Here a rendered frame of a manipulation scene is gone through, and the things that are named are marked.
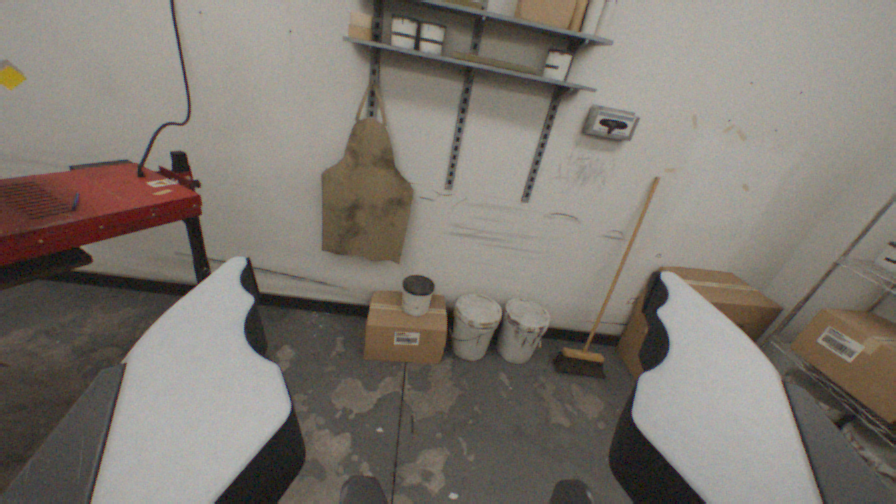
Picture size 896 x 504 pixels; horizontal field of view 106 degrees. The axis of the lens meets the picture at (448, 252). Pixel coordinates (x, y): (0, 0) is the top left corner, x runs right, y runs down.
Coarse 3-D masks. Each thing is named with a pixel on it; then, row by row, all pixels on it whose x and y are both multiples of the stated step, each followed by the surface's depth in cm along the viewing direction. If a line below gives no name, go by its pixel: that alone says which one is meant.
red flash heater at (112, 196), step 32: (0, 192) 111; (32, 192) 114; (64, 192) 118; (96, 192) 122; (128, 192) 126; (160, 192) 131; (192, 192) 135; (0, 224) 97; (32, 224) 100; (64, 224) 103; (96, 224) 110; (128, 224) 118; (160, 224) 127; (0, 256) 95; (32, 256) 100
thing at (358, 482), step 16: (352, 480) 5; (368, 480) 5; (560, 480) 5; (576, 480) 5; (352, 496) 5; (368, 496) 5; (384, 496) 5; (560, 496) 5; (576, 496) 5; (592, 496) 5
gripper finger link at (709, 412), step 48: (672, 288) 10; (672, 336) 8; (720, 336) 8; (672, 384) 7; (720, 384) 7; (768, 384) 7; (624, 432) 6; (672, 432) 6; (720, 432) 6; (768, 432) 6; (624, 480) 6; (672, 480) 5; (720, 480) 5; (768, 480) 5
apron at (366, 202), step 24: (360, 120) 180; (384, 120) 180; (360, 144) 186; (384, 144) 187; (336, 168) 191; (360, 168) 193; (384, 168) 193; (336, 192) 197; (360, 192) 200; (384, 192) 198; (408, 192) 200; (336, 216) 204; (360, 216) 207; (384, 216) 205; (408, 216) 206; (336, 240) 212; (360, 240) 215; (384, 240) 214
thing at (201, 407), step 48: (240, 288) 9; (144, 336) 7; (192, 336) 7; (240, 336) 7; (144, 384) 6; (192, 384) 6; (240, 384) 6; (144, 432) 6; (192, 432) 6; (240, 432) 6; (288, 432) 6; (144, 480) 5; (192, 480) 5; (240, 480) 5; (288, 480) 6
